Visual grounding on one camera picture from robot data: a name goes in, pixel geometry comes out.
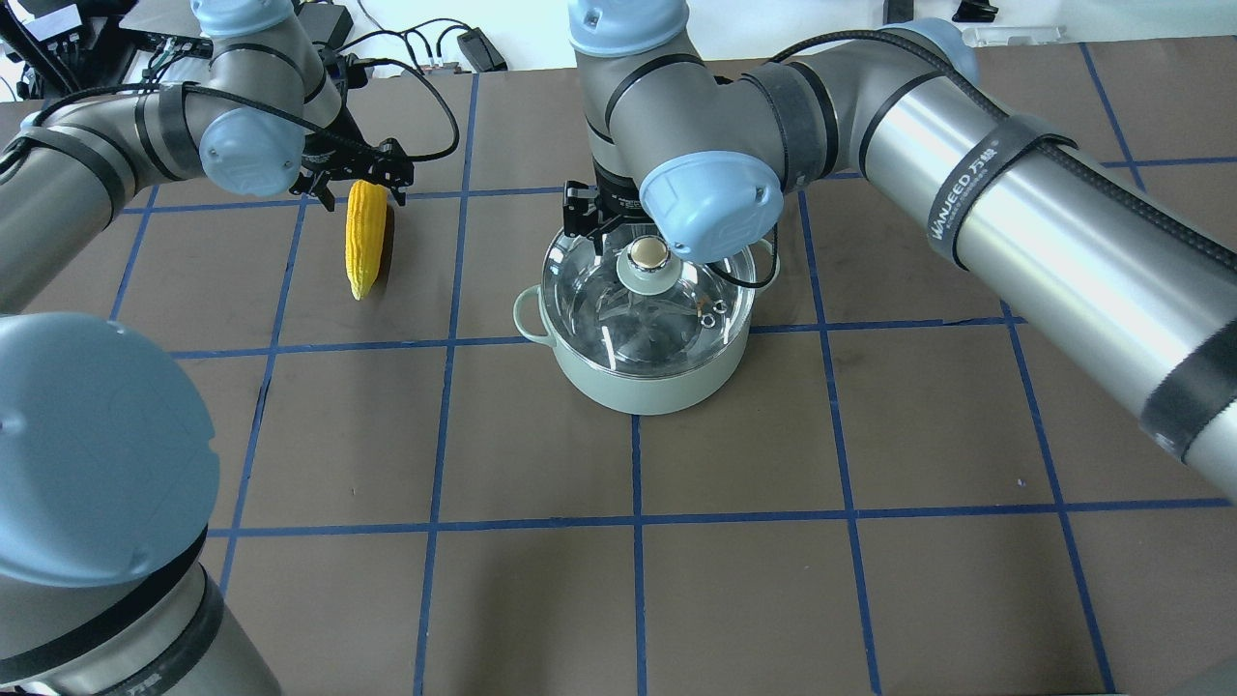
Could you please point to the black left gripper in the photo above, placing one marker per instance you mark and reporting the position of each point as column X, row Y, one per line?
column 340, row 170

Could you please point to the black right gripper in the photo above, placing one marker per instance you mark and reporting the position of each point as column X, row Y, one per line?
column 613, row 198

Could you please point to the yellow corn cob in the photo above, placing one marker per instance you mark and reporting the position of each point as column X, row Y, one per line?
column 365, row 233

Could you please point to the glass pot lid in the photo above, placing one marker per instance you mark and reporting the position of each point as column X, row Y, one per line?
column 640, row 323

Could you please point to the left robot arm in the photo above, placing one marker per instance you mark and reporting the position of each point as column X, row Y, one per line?
column 110, row 471

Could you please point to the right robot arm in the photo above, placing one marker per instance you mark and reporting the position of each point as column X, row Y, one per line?
column 1138, row 299

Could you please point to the pale green electric pot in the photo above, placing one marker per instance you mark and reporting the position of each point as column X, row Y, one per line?
column 645, row 397

